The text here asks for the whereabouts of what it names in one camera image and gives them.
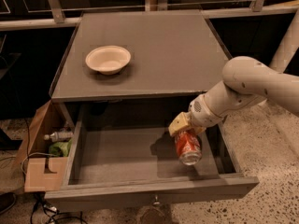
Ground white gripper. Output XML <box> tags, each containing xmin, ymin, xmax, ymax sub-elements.
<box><xmin>168</xmin><ymin>93</ymin><xmax>224</xmax><ymax>137</ymax></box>

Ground red coke can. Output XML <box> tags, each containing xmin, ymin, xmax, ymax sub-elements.
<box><xmin>175</xmin><ymin>131</ymin><xmax>202</xmax><ymax>166</ymax></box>

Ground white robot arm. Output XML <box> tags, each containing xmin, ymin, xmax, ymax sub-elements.
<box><xmin>168</xmin><ymin>56</ymin><xmax>299</xmax><ymax>136</ymax></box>

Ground open grey top drawer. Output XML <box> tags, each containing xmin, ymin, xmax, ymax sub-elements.
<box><xmin>45</xmin><ymin>115</ymin><xmax>259</xmax><ymax>212</ymax></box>

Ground metal drawer knob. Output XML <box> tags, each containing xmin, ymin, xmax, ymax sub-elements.
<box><xmin>152</xmin><ymin>195</ymin><xmax>162</xmax><ymax>207</ymax></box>

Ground grey wooden cabinet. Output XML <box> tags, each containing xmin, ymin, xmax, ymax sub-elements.
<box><xmin>49</xmin><ymin>10</ymin><xmax>249</xmax><ymax>133</ymax></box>

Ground white paper bowl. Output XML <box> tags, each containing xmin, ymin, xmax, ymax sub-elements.
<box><xmin>85</xmin><ymin>46</ymin><xmax>131</xmax><ymax>75</ymax></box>

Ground clear plastic bottle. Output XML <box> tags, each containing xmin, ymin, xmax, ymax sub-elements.
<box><xmin>44</xmin><ymin>132</ymin><xmax>73</xmax><ymax>142</ymax></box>

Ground green plastic bag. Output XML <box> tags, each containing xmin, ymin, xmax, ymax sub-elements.
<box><xmin>49</xmin><ymin>140</ymin><xmax>72</xmax><ymax>157</ymax></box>

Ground brown cardboard box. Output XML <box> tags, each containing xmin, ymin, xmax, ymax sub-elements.
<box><xmin>14</xmin><ymin>101</ymin><xmax>68</xmax><ymax>192</ymax></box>

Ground metal window railing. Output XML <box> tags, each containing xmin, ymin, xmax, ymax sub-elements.
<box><xmin>0</xmin><ymin>0</ymin><xmax>299</xmax><ymax>32</ymax></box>

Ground white diagonal support post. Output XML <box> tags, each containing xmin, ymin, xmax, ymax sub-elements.
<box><xmin>258</xmin><ymin>7</ymin><xmax>299</xmax><ymax>107</ymax></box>

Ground black floor cables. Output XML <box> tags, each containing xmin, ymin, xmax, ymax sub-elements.
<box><xmin>0</xmin><ymin>191</ymin><xmax>88</xmax><ymax>224</ymax></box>

